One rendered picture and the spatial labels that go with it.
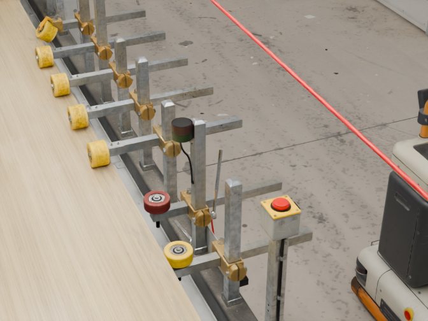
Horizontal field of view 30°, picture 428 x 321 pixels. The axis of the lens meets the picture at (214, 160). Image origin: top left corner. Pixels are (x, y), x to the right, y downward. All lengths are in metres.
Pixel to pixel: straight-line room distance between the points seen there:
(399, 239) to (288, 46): 2.65
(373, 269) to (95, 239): 1.30
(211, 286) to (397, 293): 0.93
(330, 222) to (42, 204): 1.76
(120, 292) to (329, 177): 2.20
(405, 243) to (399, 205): 0.14
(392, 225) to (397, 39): 2.79
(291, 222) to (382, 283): 1.35
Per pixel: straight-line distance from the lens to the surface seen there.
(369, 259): 3.21
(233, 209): 2.12
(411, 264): 3.01
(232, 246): 2.20
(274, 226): 1.82
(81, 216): 2.36
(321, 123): 4.56
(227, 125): 2.66
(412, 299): 3.06
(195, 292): 2.49
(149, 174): 2.86
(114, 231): 2.29
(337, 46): 5.48
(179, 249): 2.20
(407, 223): 2.95
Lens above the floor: 2.32
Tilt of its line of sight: 33 degrees down
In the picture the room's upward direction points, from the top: straight up
